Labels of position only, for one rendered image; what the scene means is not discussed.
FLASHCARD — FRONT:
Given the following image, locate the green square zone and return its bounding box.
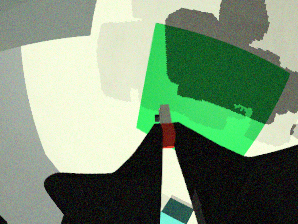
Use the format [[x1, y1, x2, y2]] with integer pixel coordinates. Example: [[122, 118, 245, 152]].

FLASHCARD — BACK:
[[137, 23, 290, 155]]

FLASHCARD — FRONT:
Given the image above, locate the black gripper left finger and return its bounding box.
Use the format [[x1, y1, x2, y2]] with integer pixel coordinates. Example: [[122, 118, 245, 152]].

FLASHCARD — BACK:
[[44, 124, 164, 224]]

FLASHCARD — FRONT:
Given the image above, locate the teal box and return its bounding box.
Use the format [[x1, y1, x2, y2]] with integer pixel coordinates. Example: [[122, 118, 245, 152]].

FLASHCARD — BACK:
[[160, 197, 193, 224]]

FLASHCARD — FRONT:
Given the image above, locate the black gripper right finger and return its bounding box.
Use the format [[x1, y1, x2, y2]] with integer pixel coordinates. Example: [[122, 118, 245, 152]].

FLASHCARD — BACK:
[[173, 123, 298, 224]]

